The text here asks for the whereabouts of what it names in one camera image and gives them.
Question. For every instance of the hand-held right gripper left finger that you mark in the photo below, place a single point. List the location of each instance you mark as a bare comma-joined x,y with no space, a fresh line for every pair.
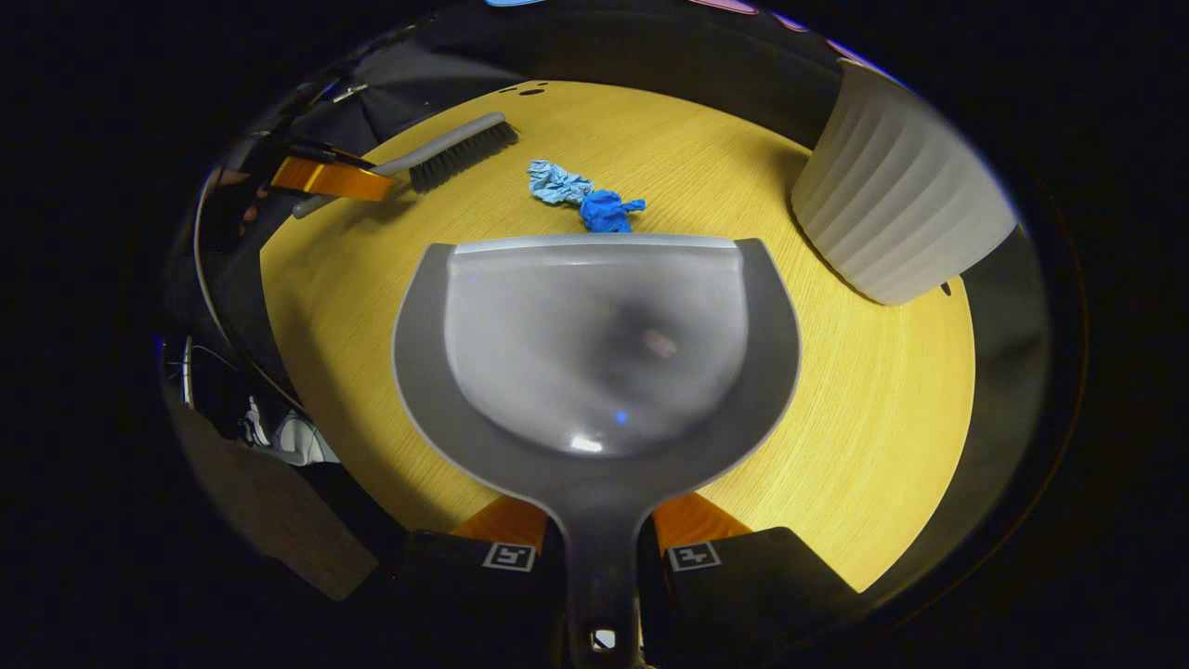
455,595

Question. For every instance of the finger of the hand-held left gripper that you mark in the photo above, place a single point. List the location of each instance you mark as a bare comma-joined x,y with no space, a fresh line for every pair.
334,178

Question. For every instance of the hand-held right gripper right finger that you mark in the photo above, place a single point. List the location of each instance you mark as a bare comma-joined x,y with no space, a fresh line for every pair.
743,595

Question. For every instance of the small grey broom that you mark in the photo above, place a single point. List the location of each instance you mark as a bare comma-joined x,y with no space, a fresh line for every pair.
455,149

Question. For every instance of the light blue paper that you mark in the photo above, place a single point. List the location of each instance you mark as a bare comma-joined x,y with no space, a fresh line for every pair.
557,183

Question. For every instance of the dark blue paper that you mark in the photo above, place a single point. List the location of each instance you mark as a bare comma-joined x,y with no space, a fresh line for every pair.
606,212

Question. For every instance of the grey dustpan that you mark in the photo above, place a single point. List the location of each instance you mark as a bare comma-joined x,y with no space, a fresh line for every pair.
594,353

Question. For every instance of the white shoe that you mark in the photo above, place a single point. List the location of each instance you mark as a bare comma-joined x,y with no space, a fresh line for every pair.
302,441

